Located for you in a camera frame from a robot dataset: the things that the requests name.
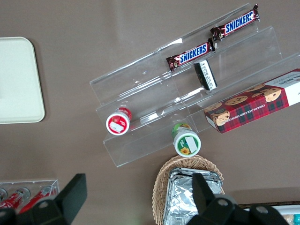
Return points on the white rectangular snack bin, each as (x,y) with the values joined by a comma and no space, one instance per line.
(281,208)

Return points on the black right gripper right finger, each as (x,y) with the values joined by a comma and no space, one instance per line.
(206,206)

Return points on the green lidded cup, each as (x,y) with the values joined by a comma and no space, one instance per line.
(187,144)

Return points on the clear acrylic stepped display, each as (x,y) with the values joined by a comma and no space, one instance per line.
(140,145)

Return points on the red cola bottle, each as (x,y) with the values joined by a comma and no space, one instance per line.
(37,197)
(14,199)

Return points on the oval light wicker basket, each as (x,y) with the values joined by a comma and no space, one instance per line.
(161,187)

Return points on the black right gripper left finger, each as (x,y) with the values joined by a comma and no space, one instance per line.
(70,199)

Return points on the red tartan cookie box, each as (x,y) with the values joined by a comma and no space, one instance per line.
(246,110)

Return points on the small black white box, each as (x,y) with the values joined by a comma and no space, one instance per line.
(206,75)

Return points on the clear acrylic bottle rack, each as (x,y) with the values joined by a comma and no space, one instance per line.
(55,185)

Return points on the silver foil tray stack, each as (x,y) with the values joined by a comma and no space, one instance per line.
(180,199)

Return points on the brown Snickers chocolate bar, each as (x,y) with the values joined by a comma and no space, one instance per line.
(191,54)
(236,23)

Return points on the clear bag of rice crackers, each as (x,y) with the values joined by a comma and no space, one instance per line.
(294,219)

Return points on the beige plastic serving tray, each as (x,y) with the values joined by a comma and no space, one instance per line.
(18,82)

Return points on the red lidded cup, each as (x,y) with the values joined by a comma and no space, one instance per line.
(117,123)

